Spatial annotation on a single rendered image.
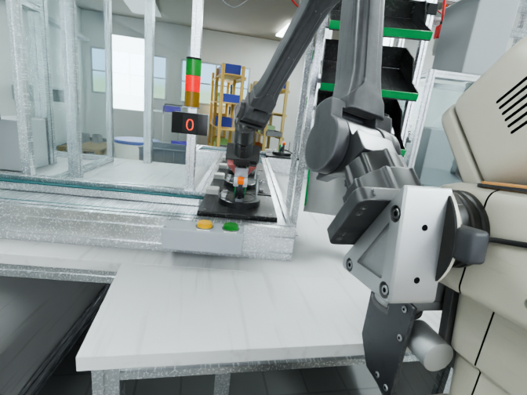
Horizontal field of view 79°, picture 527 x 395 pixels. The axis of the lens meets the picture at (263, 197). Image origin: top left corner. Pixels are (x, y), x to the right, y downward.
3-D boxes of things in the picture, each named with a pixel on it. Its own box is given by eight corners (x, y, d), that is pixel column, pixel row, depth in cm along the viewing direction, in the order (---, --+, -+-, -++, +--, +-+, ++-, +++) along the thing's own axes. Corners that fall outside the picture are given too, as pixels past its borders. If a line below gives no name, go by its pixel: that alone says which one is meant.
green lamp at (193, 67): (199, 75, 104) (200, 59, 103) (183, 74, 104) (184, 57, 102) (201, 77, 109) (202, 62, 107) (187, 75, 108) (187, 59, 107)
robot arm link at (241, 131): (235, 129, 86) (256, 130, 87) (234, 113, 90) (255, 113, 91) (234, 147, 92) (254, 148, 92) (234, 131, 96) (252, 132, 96)
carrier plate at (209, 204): (276, 223, 96) (278, 217, 96) (196, 217, 95) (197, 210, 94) (270, 201, 119) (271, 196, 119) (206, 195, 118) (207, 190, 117)
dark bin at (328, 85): (365, 96, 90) (372, 69, 86) (319, 91, 92) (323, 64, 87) (358, 64, 112) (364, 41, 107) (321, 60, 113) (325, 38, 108)
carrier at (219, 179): (270, 200, 121) (274, 168, 118) (207, 194, 119) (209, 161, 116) (267, 185, 144) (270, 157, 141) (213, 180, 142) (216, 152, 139)
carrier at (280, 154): (299, 161, 227) (302, 143, 224) (266, 157, 225) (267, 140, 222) (294, 156, 250) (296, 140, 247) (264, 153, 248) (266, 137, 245)
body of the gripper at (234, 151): (227, 146, 100) (227, 128, 94) (259, 150, 101) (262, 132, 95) (225, 161, 96) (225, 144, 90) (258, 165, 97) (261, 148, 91)
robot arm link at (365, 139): (368, 157, 35) (404, 168, 37) (345, 99, 41) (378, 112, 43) (322, 204, 41) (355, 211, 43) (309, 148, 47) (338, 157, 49)
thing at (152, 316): (517, 346, 71) (521, 335, 71) (75, 371, 52) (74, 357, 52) (365, 229, 137) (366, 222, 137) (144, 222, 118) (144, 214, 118)
